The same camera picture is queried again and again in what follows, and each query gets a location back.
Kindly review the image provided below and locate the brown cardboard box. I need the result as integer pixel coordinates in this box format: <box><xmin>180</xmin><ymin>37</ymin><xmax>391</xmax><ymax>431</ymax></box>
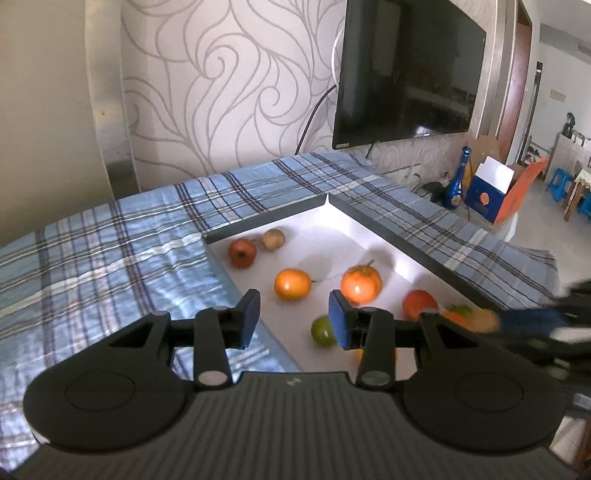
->
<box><xmin>471</xmin><ymin>134</ymin><xmax>527</xmax><ymax>181</ymax></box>

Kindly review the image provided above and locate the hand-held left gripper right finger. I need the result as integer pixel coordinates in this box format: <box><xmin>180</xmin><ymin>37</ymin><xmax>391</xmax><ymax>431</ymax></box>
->
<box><xmin>327</xmin><ymin>289</ymin><xmax>474</xmax><ymax>388</ymax></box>

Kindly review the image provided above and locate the blue glass bottle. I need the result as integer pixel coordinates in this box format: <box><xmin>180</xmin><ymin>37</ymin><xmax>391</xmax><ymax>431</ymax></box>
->
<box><xmin>442</xmin><ymin>145</ymin><xmax>474</xmax><ymax>210</ymax></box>

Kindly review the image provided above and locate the orange persimmon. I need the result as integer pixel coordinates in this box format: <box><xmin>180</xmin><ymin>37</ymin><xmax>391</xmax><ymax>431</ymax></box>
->
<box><xmin>341</xmin><ymin>261</ymin><xmax>383</xmax><ymax>304</ymax></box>

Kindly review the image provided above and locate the large reddish orange tangerine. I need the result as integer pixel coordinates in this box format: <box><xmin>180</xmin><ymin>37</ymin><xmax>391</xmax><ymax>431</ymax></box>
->
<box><xmin>353</xmin><ymin>347</ymin><xmax>399</xmax><ymax>365</ymax></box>

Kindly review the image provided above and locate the wooden table with cloth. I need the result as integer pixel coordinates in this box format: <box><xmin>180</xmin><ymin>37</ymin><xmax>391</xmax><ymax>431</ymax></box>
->
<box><xmin>563</xmin><ymin>166</ymin><xmax>591</xmax><ymax>223</ymax></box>

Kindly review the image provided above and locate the white box with grey rim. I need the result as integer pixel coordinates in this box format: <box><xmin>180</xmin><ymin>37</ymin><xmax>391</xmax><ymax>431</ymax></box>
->
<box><xmin>202</xmin><ymin>193</ymin><xmax>511</xmax><ymax>374</ymax></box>

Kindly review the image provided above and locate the silver wall trim strip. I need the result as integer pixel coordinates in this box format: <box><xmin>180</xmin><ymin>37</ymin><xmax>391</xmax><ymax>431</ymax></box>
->
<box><xmin>85</xmin><ymin>0</ymin><xmax>141</xmax><ymax>199</ymax></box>

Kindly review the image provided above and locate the light wooden cabinet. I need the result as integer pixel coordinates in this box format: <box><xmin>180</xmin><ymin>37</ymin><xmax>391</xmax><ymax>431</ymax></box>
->
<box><xmin>551</xmin><ymin>133</ymin><xmax>591</xmax><ymax>183</ymax></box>

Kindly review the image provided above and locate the brown door frame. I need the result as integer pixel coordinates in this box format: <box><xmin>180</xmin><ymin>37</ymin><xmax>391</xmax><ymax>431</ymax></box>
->
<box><xmin>496</xmin><ymin>0</ymin><xmax>536</xmax><ymax>164</ymax></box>

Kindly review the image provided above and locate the red fruit with stem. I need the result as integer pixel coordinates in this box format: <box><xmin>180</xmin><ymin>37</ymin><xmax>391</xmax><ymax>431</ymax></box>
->
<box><xmin>228</xmin><ymin>237</ymin><xmax>259</xmax><ymax>268</ymax></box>

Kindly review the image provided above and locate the black television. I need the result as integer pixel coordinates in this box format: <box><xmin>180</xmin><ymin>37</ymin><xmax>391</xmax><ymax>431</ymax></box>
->
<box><xmin>332</xmin><ymin>0</ymin><xmax>488</xmax><ymax>151</ymax></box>

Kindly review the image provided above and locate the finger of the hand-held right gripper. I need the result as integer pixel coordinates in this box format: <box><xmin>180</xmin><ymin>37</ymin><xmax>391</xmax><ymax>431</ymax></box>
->
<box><xmin>496</xmin><ymin>308</ymin><xmax>564</xmax><ymax>332</ymax></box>
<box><xmin>489</xmin><ymin>330</ymin><xmax>573</xmax><ymax>365</ymax></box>

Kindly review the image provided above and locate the red apple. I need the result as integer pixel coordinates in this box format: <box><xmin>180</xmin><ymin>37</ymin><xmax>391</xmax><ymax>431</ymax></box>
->
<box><xmin>402</xmin><ymin>289</ymin><xmax>439</xmax><ymax>321</ymax></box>

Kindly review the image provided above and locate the blue plaid blanket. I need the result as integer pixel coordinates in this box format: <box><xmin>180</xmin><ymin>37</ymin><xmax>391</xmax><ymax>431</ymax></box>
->
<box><xmin>0</xmin><ymin>151</ymin><xmax>559</xmax><ymax>457</ymax></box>

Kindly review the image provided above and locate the small orange tangerine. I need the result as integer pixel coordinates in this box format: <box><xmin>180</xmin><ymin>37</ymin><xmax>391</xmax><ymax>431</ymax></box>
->
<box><xmin>274</xmin><ymin>268</ymin><xmax>315</xmax><ymax>302</ymax></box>

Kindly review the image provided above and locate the black television cable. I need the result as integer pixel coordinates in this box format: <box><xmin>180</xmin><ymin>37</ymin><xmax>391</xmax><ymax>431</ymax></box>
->
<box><xmin>294</xmin><ymin>83</ymin><xmax>340</xmax><ymax>156</ymax></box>

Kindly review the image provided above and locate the blue orange gift box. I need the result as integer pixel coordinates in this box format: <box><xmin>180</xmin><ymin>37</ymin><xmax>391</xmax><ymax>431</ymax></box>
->
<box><xmin>464</xmin><ymin>157</ymin><xmax>548</xmax><ymax>224</ymax></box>

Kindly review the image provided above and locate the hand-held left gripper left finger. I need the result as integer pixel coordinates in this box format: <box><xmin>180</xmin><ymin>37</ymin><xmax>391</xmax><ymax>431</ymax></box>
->
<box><xmin>107</xmin><ymin>289</ymin><xmax>262</xmax><ymax>388</ymax></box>

